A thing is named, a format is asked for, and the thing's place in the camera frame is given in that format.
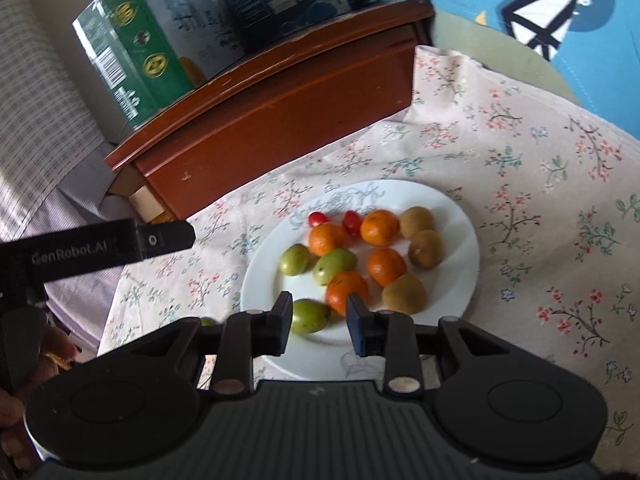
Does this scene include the person's left hand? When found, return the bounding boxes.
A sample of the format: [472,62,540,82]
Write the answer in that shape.
[0,326,82,472]

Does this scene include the floral tablecloth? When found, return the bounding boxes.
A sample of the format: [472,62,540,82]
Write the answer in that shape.
[97,45,640,461]

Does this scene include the green carton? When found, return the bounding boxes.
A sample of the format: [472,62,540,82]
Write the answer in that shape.
[71,0,247,131]

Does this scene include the blue carton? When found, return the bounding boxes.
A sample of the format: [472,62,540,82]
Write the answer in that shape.
[204,0,372,54]

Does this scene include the brown fruit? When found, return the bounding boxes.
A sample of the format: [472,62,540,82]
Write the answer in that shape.
[341,210,364,238]

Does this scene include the white plate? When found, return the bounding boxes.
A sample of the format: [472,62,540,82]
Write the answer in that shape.
[241,180,481,381]

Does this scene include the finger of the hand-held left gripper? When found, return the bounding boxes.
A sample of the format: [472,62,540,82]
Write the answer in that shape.
[134,219,197,261]

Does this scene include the checkered cloth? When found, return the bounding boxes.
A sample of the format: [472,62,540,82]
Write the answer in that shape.
[0,0,108,246]

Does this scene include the lilac striped cloth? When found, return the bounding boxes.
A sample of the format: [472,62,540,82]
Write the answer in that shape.
[42,142,136,348]

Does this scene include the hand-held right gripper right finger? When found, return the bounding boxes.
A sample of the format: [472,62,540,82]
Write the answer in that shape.
[345,293,506,396]

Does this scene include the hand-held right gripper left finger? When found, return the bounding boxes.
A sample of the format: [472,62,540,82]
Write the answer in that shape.
[127,290,295,401]

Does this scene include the blue printed blanket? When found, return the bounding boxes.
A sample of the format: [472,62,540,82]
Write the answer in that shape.
[367,0,640,138]

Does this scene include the wooden nightstand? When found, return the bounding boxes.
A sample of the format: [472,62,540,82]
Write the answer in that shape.
[102,0,435,224]

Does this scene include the brown kiwi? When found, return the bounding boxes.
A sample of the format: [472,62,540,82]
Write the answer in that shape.
[408,229,445,269]
[399,206,436,240]
[381,273,428,316]

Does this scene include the orange mandarin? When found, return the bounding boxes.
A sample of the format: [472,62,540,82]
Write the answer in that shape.
[360,209,401,247]
[308,222,351,257]
[365,247,408,289]
[325,270,372,317]

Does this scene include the cardboard box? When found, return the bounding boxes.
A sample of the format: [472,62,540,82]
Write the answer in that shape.
[107,165,168,223]

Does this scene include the green cushion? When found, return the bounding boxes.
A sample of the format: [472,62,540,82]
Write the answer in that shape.
[429,7,583,108]

